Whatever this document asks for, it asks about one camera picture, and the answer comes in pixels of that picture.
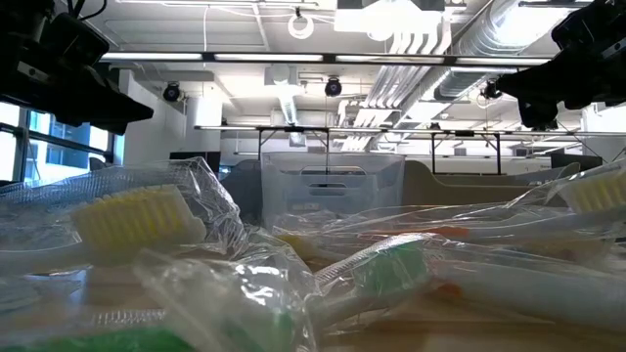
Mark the frosted plastic bin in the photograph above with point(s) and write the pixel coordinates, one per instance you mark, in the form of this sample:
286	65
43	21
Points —
440	188

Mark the window with dark frame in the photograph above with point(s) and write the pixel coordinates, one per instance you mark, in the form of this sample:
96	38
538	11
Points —
73	146

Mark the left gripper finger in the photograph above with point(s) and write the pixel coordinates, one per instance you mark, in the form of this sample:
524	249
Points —
110	127
107	105

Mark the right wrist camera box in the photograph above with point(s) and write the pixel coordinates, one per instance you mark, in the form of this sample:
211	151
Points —
582	27

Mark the silver ventilation duct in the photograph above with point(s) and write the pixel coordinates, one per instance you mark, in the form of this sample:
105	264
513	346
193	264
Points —
469	49

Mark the blue toothbrush in clear wrapper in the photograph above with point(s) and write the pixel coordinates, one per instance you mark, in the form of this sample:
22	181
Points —
19	295

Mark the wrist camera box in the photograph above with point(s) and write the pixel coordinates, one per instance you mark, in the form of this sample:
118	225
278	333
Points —
78	41
582	27

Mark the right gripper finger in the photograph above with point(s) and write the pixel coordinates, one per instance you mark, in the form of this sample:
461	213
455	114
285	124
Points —
538	117
538	83

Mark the black overhead light bar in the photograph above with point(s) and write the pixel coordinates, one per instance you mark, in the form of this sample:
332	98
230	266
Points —
208	57

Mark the black round hanging camera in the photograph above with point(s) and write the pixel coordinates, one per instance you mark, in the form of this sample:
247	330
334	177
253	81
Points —
171	92
490	91
333	88

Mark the black background rig frame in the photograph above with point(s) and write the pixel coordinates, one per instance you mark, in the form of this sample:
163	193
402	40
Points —
464	133
293	129

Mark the dark grey plastic bin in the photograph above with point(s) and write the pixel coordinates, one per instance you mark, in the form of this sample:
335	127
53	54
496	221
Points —
244	190

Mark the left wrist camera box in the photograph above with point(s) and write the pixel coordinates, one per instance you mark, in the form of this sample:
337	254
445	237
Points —
78	41

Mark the black monitor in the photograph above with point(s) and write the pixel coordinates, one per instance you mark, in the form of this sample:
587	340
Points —
577	161

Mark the clear plastic bin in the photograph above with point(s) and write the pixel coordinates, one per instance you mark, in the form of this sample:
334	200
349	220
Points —
332	195

